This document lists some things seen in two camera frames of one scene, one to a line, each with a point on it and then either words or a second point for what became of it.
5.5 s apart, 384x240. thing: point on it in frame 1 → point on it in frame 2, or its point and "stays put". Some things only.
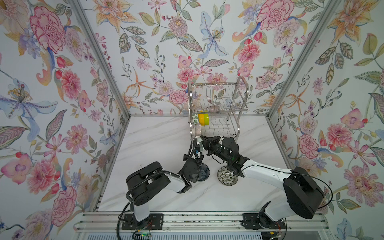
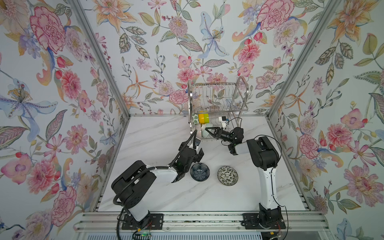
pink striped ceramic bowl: x=198 y=130 stays put
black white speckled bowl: x=226 y=177 stays put
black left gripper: x=190 y=157 → x=190 y=153
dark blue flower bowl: x=205 y=172 stays put
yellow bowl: x=201 y=118 stays put
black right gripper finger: x=210 y=143 → x=216 y=133
